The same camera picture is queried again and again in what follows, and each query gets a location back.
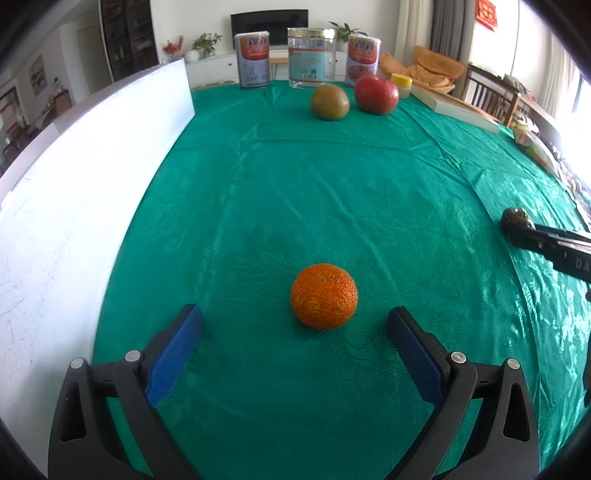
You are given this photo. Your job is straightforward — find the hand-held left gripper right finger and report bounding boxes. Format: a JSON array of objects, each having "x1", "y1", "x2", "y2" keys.
[{"x1": 387, "y1": 306, "x2": 541, "y2": 480}]

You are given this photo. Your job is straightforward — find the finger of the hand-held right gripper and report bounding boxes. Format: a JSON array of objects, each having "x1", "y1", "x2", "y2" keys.
[{"x1": 501, "y1": 216, "x2": 566, "y2": 260}]

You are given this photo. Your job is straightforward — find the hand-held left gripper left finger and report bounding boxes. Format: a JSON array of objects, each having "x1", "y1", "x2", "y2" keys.
[{"x1": 47, "y1": 304, "x2": 204, "y2": 480}]

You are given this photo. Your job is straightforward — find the dark brown wrinkled walnut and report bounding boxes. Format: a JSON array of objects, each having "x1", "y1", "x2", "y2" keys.
[{"x1": 502, "y1": 208, "x2": 534, "y2": 230}]

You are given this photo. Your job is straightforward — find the orange tangerine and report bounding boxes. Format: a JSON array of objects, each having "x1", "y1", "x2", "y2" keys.
[{"x1": 290, "y1": 263, "x2": 359, "y2": 330}]

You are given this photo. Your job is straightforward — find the white plastic bag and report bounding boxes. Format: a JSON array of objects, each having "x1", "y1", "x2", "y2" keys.
[{"x1": 512, "y1": 117, "x2": 561, "y2": 174}]

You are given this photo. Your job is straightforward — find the wooden side table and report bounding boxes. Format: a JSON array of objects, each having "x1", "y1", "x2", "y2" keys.
[{"x1": 517, "y1": 90, "x2": 561, "y2": 134}]

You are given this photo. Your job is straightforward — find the flat white box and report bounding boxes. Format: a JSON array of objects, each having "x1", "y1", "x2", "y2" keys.
[{"x1": 410, "y1": 83, "x2": 502, "y2": 134}]

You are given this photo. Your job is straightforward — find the dark wooden chair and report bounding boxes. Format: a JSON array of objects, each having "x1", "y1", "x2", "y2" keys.
[{"x1": 462, "y1": 64, "x2": 520, "y2": 127}]

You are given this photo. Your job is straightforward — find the white sheer curtain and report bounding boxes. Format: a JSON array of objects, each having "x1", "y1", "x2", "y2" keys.
[{"x1": 538, "y1": 32, "x2": 583, "y2": 153}]

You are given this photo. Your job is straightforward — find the white foam board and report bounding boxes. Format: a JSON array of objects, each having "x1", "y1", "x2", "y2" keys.
[{"x1": 0, "y1": 58, "x2": 196, "y2": 478}]

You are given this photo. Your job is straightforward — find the green patterned tablecloth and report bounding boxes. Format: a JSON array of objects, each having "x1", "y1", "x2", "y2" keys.
[{"x1": 92, "y1": 79, "x2": 591, "y2": 480}]

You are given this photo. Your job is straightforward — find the orange beanbag cushion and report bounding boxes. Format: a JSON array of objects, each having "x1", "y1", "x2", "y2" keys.
[{"x1": 379, "y1": 45, "x2": 467, "y2": 88}]

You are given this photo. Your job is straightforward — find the small jar with yellow lid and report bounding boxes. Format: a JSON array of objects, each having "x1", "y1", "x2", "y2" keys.
[{"x1": 390, "y1": 73, "x2": 413, "y2": 99}]

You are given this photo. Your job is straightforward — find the red apple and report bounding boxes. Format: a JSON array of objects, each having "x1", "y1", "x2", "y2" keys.
[{"x1": 354, "y1": 74, "x2": 400, "y2": 116}]

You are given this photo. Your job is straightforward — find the grey curtain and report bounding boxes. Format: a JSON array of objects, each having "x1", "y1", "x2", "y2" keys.
[{"x1": 429, "y1": 0, "x2": 476, "y2": 65}]

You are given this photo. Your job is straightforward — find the beige curtain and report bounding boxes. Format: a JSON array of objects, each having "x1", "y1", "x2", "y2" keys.
[{"x1": 394, "y1": 0, "x2": 439, "y2": 65}]

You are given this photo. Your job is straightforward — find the greenish brown pear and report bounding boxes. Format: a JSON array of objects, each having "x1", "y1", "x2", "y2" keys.
[{"x1": 310, "y1": 84, "x2": 350, "y2": 121}]

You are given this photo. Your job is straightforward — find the red and white tin can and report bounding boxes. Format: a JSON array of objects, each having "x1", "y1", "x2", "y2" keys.
[
  {"x1": 345, "y1": 34, "x2": 382, "y2": 88},
  {"x1": 235, "y1": 31, "x2": 271, "y2": 90}
]

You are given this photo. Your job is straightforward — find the leafy plant in white pot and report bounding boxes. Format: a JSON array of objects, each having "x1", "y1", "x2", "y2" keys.
[{"x1": 329, "y1": 21, "x2": 368, "y2": 51}]

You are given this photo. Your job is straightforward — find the clear jar with gold lid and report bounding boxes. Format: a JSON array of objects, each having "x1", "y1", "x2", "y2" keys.
[{"x1": 287, "y1": 28, "x2": 336, "y2": 90}]

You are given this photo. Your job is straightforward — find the white television console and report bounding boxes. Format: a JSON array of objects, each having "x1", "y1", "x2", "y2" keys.
[{"x1": 185, "y1": 46, "x2": 352, "y2": 88}]

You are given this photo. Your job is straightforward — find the green plant in white vase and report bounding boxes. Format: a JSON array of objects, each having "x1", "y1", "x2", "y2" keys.
[{"x1": 185, "y1": 32, "x2": 223, "y2": 63}]

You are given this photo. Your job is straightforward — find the dark glass display cabinet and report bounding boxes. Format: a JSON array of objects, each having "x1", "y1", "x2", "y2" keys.
[{"x1": 99, "y1": 0, "x2": 160, "y2": 84}]

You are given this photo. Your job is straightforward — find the black television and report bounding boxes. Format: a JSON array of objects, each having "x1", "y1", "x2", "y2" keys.
[{"x1": 230, "y1": 9, "x2": 309, "y2": 47}]

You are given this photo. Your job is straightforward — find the red wall decoration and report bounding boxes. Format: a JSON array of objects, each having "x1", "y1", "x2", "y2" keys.
[{"x1": 477, "y1": 0, "x2": 498, "y2": 31}]

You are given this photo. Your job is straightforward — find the framed wall picture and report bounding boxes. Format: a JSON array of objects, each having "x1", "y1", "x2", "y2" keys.
[{"x1": 28, "y1": 54, "x2": 48, "y2": 96}]

